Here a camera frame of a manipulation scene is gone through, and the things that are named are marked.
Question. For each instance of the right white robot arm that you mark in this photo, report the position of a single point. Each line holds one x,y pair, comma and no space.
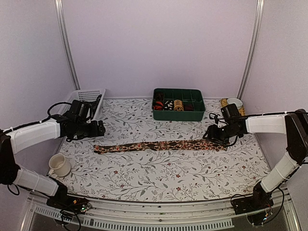
283,138

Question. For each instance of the bamboo coaster mat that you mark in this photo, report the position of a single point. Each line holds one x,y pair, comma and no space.
223,103

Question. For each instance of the floral patterned table mat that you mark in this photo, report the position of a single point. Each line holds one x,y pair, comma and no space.
163,176

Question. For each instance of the right aluminium frame post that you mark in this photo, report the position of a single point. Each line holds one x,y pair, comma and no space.
252,47

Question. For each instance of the rolled dark brown tie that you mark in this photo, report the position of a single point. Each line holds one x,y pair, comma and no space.
159,96

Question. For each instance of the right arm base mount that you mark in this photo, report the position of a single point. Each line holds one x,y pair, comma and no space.
245,204

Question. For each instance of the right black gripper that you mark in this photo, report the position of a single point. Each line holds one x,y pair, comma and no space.
212,131

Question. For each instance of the rolled tan tie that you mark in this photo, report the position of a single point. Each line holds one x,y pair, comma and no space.
178,105

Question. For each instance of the rolled dark red tie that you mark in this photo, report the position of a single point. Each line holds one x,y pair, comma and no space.
188,106

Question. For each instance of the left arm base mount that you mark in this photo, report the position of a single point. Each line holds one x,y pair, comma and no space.
70,204

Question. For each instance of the rolled orange black tie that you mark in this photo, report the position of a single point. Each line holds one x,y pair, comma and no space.
158,105

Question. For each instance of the white plastic basket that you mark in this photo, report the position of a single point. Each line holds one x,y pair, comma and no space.
87,96

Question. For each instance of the rolled black white tie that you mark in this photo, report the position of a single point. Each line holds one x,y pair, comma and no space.
168,105

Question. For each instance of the left aluminium frame post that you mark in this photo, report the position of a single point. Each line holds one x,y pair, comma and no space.
65,39

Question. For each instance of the green divided organizer box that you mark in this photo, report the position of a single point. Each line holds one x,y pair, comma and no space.
185,95

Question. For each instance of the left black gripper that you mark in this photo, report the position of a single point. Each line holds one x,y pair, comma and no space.
95,132

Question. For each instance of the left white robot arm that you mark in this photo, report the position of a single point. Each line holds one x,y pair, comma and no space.
28,137

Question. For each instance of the front aluminium rail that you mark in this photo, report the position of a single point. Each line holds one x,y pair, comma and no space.
211,215

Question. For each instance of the white ceramic mug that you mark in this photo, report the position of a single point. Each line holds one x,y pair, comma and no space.
59,165

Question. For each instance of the aluminium frame post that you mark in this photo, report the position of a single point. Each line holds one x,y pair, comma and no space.
65,39
252,47

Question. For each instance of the pale green ceramic bowl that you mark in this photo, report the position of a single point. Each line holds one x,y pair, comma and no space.
232,100

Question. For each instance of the flamingo patterned tie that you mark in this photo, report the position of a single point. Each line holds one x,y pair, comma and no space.
188,145

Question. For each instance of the pile of dark ties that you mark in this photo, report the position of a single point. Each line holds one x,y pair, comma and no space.
94,106

